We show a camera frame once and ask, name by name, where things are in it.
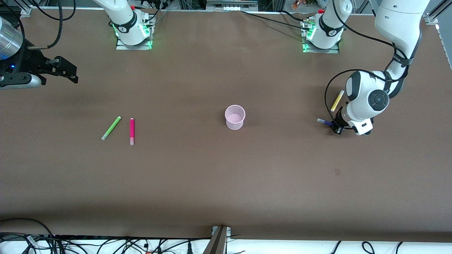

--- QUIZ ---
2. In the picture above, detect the pink mesh pen holder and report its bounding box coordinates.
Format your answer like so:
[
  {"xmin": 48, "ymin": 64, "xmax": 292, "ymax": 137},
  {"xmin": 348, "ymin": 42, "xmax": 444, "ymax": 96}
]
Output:
[{"xmin": 225, "ymin": 104, "xmax": 246, "ymax": 131}]

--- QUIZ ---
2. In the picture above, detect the yellow highlighter pen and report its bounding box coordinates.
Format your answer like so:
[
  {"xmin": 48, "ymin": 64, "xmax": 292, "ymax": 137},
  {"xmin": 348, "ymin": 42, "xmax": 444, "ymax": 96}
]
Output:
[{"xmin": 330, "ymin": 90, "xmax": 345, "ymax": 112}]

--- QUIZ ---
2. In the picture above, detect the green highlighter pen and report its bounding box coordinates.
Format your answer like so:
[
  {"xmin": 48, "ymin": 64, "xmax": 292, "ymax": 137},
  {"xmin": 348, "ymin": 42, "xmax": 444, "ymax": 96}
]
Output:
[{"xmin": 101, "ymin": 116, "xmax": 122, "ymax": 141}]

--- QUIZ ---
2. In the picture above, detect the grey device behind table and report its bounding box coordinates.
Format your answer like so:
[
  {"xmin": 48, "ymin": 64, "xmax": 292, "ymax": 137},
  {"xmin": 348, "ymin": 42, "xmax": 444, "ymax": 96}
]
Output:
[{"xmin": 206, "ymin": 0, "xmax": 259, "ymax": 12}]

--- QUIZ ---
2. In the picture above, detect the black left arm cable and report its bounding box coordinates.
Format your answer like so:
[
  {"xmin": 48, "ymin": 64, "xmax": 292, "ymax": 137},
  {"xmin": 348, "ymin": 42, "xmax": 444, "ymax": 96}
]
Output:
[{"xmin": 324, "ymin": 21, "xmax": 423, "ymax": 132}]

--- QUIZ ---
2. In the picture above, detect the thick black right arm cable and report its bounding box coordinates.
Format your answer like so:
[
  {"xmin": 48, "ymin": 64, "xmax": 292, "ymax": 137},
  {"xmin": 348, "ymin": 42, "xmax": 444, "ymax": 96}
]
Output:
[{"xmin": 26, "ymin": 0, "xmax": 65, "ymax": 50}]

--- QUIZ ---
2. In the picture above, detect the aluminium frame profile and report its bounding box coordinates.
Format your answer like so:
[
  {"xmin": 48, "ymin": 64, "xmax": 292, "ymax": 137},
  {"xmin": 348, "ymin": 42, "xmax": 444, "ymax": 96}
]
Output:
[
  {"xmin": 18, "ymin": 0, "xmax": 35, "ymax": 17},
  {"xmin": 423, "ymin": 0, "xmax": 452, "ymax": 26}
]

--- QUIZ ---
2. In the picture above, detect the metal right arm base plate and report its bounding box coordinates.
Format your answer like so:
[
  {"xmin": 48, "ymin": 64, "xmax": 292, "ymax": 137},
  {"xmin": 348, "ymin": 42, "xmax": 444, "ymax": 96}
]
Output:
[{"xmin": 115, "ymin": 35, "xmax": 153, "ymax": 51}]

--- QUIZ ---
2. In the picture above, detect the black cable on table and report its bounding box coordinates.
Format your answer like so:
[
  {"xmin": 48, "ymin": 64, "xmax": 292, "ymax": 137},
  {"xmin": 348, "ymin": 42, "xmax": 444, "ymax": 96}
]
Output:
[{"xmin": 241, "ymin": 10, "xmax": 312, "ymax": 31}]

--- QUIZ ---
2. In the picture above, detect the black floor cable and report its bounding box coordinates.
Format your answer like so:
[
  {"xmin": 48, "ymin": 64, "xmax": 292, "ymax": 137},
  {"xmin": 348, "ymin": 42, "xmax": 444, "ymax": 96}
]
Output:
[{"xmin": 0, "ymin": 218, "xmax": 54, "ymax": 244}]

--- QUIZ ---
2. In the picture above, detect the metal table frame bracket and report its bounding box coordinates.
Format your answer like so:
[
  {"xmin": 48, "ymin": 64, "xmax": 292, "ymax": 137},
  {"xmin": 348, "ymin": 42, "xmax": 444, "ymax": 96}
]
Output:
[{"xmin": 203, "ymin": 226, "xmax": 231, "ymax": 254}]

